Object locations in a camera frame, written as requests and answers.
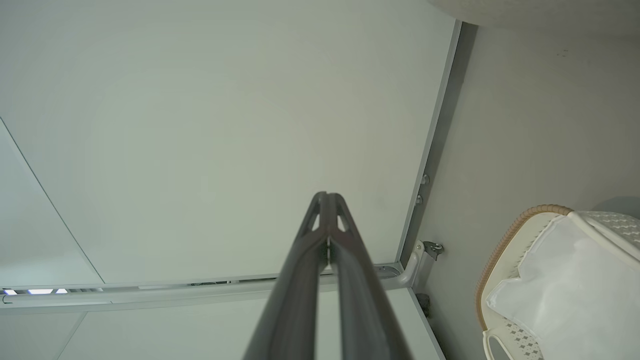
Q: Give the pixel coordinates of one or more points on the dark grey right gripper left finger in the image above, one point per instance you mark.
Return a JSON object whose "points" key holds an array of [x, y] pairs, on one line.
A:
{"points": [[295, 285]]}

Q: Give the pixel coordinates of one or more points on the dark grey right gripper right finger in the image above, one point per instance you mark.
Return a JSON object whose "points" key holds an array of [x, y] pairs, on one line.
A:
{"points": [[362, 300]]}

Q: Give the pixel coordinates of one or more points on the white laundry basket tan rim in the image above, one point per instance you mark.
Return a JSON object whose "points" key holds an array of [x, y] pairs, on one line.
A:
{"points": [[525, 235]]}

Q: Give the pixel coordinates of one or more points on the white fabric item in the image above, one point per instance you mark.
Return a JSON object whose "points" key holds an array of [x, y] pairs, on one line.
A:
{"points": [[575, 290]]}

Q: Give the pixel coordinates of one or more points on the grey frame corner bracket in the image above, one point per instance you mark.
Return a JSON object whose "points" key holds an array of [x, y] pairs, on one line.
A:
{"points": [[418, 260]]}

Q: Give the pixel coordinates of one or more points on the grey aluminium frame rail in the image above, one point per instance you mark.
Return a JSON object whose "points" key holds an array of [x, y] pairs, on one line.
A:
{"points": [[150, 296]]}

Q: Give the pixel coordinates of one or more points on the grey aluminium frame post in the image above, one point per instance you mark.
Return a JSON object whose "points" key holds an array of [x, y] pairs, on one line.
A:
{"points": [[440, 125]]}

